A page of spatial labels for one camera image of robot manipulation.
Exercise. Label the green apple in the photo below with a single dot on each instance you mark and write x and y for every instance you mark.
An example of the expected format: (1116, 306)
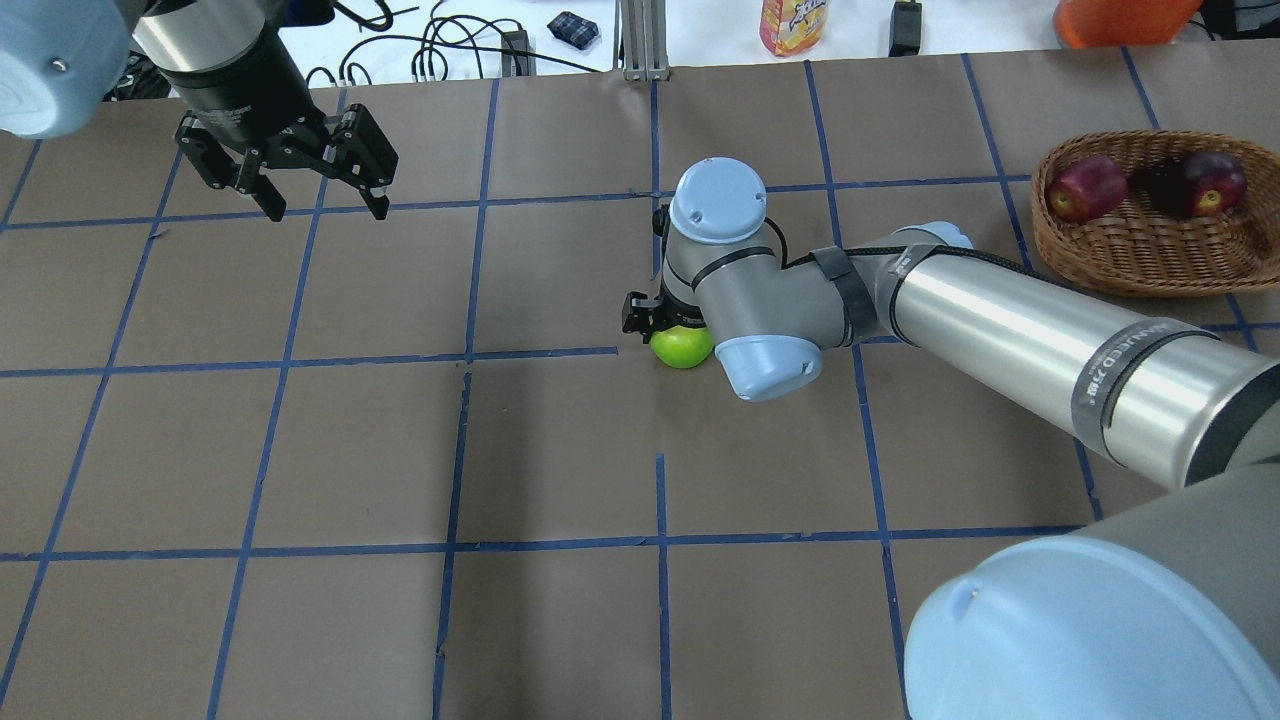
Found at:
(681, 347)

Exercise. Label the dark blue small pouch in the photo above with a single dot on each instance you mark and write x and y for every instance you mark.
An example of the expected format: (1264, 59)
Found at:
(574, 30)

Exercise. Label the light red apple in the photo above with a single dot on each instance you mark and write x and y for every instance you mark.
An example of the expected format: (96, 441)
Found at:
(1089, 189)

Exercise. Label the orange cylindrical container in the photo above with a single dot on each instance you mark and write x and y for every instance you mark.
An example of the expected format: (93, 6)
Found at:
(1087, 24)

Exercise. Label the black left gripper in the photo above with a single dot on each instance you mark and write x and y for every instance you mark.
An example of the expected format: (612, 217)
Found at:
(243, 103)

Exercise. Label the woven wicker basket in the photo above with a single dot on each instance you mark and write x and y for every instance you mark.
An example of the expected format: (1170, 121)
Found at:
(1140, 248)

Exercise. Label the orange juice bottle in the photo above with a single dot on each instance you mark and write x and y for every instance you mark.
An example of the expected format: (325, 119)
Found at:
(789, 28)

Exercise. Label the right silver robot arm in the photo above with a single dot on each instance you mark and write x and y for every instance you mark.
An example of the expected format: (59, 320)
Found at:
(1168, 611)

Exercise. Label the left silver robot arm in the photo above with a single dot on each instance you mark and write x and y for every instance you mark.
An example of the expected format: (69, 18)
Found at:
(60, 59)

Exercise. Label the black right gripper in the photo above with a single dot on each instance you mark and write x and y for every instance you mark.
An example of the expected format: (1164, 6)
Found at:
(677, 316)

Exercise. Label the dark red apple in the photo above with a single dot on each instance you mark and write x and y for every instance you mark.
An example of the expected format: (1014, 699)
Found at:
(1199, 184)

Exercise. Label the aluminium frame post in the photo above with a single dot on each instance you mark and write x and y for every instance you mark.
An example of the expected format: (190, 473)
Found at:
(640, 37)

